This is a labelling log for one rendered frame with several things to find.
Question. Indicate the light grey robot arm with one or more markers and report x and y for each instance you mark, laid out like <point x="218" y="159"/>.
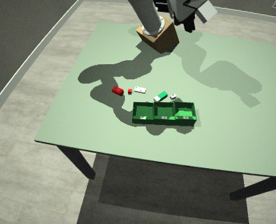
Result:
<point x="149" y="17"/>

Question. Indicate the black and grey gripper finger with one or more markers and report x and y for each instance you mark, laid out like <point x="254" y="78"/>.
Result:
<point x="191" y="20"/>
<point x="187" y="25"/>

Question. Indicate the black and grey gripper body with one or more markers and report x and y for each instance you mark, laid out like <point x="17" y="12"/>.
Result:
<point x="181" y="11"/>

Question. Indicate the white domino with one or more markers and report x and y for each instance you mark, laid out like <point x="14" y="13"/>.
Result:
<point x="139" y="89"/>

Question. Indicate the green rack of bins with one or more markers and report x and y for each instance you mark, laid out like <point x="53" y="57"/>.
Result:
<point x="164" y="113"/>

